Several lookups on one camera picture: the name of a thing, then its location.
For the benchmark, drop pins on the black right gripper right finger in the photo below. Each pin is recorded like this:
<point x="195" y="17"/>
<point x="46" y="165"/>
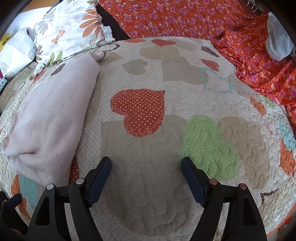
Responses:
<point x="209" y="193"/>

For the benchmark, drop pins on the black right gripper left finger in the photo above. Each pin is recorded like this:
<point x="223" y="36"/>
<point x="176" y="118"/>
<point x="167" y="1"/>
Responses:
<point x="85" y="192"/>

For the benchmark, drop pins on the pale pink grey-trimmed sweater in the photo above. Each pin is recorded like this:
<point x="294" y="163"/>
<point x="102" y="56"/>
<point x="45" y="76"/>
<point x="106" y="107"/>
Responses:
<point x="46" y="129"/>

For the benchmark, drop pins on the heart patterned quilted bedspread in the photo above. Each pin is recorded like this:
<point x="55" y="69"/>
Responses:
<point x="157" y="100"/>

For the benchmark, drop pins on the white paper bag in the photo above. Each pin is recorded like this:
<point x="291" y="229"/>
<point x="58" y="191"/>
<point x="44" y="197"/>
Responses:
<point x="17" y="53"/>

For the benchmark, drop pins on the grey blue sock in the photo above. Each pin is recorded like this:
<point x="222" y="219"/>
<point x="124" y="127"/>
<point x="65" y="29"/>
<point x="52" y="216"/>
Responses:
<point x="278" y="44"/>

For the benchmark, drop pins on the red floral bed sheet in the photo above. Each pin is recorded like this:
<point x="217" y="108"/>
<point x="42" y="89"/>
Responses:
<point x="237" y="33"/>

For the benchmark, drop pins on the white floral leaf pillow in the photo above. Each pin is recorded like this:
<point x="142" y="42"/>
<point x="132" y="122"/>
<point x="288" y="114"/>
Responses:
<point x="67" y="29"/>

